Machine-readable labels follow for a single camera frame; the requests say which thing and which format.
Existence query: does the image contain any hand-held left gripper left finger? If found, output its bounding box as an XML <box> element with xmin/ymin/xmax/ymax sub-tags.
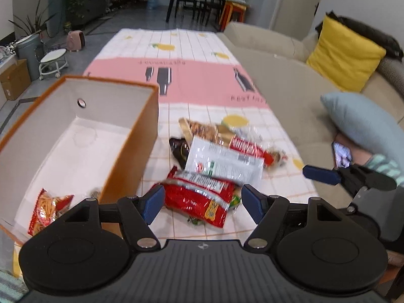
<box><xmin>63</xmin><ymin>184</ymin><xmax>165</xmax><ymax>250</ymax></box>

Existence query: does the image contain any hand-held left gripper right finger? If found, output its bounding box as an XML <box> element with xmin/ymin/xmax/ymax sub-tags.
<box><xmin>240</xmin><ymin>184</ymin><xmax>343</xmax><ymax>250</ymax></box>

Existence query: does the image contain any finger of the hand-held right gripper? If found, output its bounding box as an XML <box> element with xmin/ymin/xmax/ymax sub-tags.
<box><xmin>302</xmin><ymin>164</ymin><xmax>396</xmax><ymax>191</ymax></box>

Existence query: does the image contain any large red snack packet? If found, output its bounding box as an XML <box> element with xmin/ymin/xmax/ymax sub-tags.
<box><xmin>162</xmin><ymin>166</ymin><xmax>242</xmax><ymax>228</ymax></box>

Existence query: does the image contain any white plastic snack packet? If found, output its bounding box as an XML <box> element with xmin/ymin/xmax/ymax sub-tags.
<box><xmin>185</xmin><ymin>136</ymin><xmax>265</xmax><ymax>193</ymax></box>

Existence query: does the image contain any red label snack packet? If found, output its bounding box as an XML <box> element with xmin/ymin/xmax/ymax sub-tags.
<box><xmin>229</xmin><ymin>134</ymin><xmax>288</xmax><ymax>168</ymax></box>

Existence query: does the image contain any dark brown snack packet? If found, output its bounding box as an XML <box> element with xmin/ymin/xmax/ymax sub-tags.
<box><xmin>169</xmin><ymin>137</ymin><xmax>192</xmax><ymax>169</ymax></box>

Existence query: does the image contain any orange cardboard box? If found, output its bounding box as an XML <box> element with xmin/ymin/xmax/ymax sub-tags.
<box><xmin>0</xmin><ymin>75</ymin><xmax>159</xmax><ymax>247</ymax></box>

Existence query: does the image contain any clear nut snack packet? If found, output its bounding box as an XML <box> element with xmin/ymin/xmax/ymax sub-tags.
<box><xmin>178</xmin><ymin>117</ymin><xmax>236</xmax><ymax>148</ymax></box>

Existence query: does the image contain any smartphone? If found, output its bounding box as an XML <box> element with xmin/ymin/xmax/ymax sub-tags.
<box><xmin>331</xmin><ymin>141</ymin><xmax>353</xmax><ymax>168</ymax></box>

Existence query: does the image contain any light blue pillow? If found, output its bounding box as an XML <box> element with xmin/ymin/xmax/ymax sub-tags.
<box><xmin>320</xmin><ymin>92</ymin><xmax>404</xmax><ymax>165</ymax></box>

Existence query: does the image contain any beige sofa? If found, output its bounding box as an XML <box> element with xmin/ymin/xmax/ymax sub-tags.
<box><xmin>218</xmin><ymin>21</ymin><xmax>404</xmax><ymax>259</ymax></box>

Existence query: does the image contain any red stick snack packet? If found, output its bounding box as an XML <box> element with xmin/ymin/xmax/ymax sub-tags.
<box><xmin>28</xmin><ymin>188</ymin><xmax>74</xmax><ymax>237</ymax></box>

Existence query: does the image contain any yellow pillow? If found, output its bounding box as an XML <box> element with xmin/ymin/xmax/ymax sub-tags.
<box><xmin>306</xmin><ymin>15</ymin><xmax>387</xmax><ymax>93</ymax></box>

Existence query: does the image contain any striped pillow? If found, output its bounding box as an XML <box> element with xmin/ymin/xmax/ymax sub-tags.
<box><xmin>377</xmin><ymin>57</ymin><xmax>404</xmax><ymax>102</ymax></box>

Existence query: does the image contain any pink and white printed tablecloth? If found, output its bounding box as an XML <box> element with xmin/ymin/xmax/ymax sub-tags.
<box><xmin>83</xmin><ymin>28</ymin><xmax>319</xmax><ymax>240</ymax></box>

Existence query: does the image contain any dark cloth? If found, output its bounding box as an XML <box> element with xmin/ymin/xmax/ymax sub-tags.
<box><xmin>316</xmin><ymin>10</ymin><xmax>404</xmax><ymax>62</ymax></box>

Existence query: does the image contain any striped cloth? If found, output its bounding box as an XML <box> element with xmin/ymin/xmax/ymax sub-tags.
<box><xmin>0</xmin><ymin>268</ymin><xmax>29</xmax><ymax>303</ymax></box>

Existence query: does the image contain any white wheeled stool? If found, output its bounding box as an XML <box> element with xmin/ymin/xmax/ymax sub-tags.
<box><xmin>38</xmin><ymin>49</ymin><xmax>68</xmax><ymax>81</ymax></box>

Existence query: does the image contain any pink heater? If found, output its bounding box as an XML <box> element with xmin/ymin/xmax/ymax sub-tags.
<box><xmin>66</xmin><ymin>30</ymin><xmax>86</xmax><ymax>52</ymax></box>

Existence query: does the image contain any brown cardboard box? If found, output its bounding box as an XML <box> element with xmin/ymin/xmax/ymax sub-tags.
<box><xmin>0</xmin><ymin>58</ymin><xmax>32</xmax><ymax>102</ymax></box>

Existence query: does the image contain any orange stool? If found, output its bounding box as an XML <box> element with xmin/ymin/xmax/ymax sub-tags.
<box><xmin>218</xmin><ymin>0</ymin><xmax>249</xmax><ymax>32</ymax></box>

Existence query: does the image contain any grey trash bin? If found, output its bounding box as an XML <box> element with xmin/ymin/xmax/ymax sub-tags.
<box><xmin>15</xmin><ymin>33</ymin><xmax>43</xmax><ymax>81</ymax></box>

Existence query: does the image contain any black dining chair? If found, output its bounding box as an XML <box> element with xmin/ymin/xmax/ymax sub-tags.
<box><xmin>175</xmin><ymin>0</ymin><xmax>199</xmax><ymax>19</ymax></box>
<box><xmin>198</xmin><ymin>0</ymin><xmax>227</xmax><ymax>26</ymax></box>

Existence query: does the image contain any dark cabinet with plants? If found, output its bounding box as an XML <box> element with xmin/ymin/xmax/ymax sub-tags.
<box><xmin>60</xmin><ymin>0</ymin><xmax>109</xmax><ymax>27</ymax></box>

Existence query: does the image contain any spiky potted plant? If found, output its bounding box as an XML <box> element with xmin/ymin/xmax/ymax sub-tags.
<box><xmin>9</xmin><ymin>0</ymin><xmax>60</xmax><ymax>38</ymax></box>

